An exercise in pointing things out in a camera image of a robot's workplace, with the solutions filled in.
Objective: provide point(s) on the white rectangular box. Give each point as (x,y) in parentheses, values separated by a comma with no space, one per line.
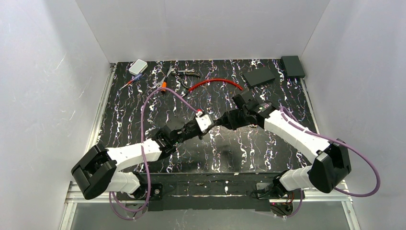
(138,67)

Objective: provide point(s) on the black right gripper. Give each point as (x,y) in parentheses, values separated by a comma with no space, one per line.
(230,118)

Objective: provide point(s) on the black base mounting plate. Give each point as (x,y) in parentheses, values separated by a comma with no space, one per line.
(204,191)

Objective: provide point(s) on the black handled pliers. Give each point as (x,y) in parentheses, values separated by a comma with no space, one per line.
(188,72)

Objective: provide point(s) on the aluminium frame rail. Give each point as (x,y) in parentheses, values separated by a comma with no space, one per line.
(136,204)

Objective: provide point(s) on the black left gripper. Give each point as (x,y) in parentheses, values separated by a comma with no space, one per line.
(197,127)

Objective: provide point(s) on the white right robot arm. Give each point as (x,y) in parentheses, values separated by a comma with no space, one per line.
(330,162)

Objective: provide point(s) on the black comb piece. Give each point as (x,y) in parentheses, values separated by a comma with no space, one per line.
(171,84)

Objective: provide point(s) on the orange handled tool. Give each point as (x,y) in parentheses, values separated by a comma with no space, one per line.
(163,82)

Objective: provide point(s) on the black box in corner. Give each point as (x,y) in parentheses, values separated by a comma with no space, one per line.
(293,67)

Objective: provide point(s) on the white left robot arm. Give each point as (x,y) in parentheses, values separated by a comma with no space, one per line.
(101,169)

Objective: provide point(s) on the flat black plate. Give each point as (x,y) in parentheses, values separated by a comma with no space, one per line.
(258,77)

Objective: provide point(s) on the red blue screwdriver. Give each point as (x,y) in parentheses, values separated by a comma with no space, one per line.
(133,79)

